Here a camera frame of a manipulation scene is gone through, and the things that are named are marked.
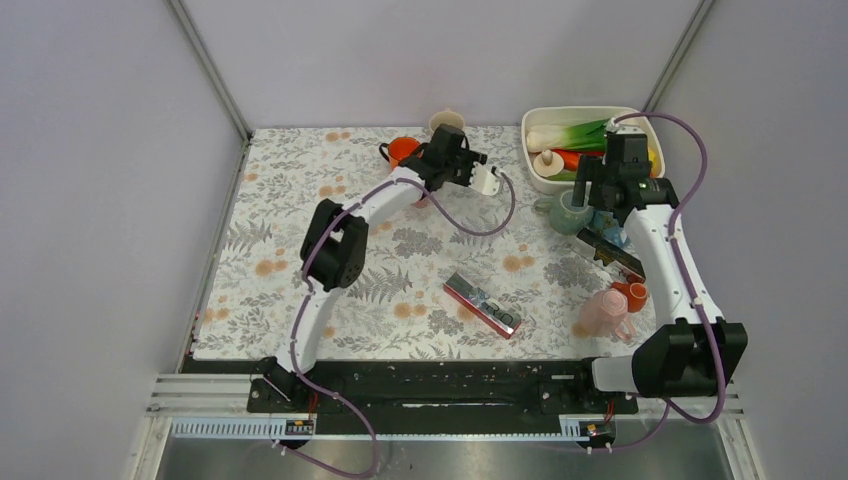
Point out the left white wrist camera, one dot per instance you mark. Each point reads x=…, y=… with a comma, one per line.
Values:
x=486, y=180

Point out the small orange cup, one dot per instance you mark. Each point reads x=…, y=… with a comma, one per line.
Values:
x=636, y=294

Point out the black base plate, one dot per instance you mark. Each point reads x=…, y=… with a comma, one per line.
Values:
x=434, y=398

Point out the blue ceramic cup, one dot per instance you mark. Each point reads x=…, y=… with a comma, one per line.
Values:
x=607, y=226

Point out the white rectangular vegetable bin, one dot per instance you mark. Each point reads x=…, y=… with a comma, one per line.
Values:
x=570, y=115

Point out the translucent pink pitcher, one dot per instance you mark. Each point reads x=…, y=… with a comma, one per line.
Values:
x=604, y=314

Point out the cream patterned mug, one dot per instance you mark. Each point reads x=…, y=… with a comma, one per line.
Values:
x=446, y=117

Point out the floral tablecloth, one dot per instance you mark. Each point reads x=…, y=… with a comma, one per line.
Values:
x=397, y=308

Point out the green glazed mug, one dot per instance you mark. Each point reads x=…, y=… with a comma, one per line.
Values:
x=562, y=216

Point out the red silver rectangular box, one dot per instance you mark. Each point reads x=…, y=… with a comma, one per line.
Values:
x=482, y=305

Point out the green cucumber toy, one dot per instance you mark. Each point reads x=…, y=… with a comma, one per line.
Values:
x=563, y=176

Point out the beige mushroom toy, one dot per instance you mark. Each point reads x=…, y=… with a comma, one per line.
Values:
x=548, y=163

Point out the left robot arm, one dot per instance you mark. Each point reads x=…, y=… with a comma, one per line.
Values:
x=333, y=251

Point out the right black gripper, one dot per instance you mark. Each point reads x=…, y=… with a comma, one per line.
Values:
x=590, y=169

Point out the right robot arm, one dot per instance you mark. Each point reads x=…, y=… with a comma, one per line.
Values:
x=694, y=351

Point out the red chili toy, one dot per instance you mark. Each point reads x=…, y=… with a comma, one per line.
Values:
x=572, y=158

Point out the orange mug black handle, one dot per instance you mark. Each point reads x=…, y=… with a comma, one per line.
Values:
x=398, y=149

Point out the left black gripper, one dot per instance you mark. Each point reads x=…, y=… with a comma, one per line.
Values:
x=469, y=157

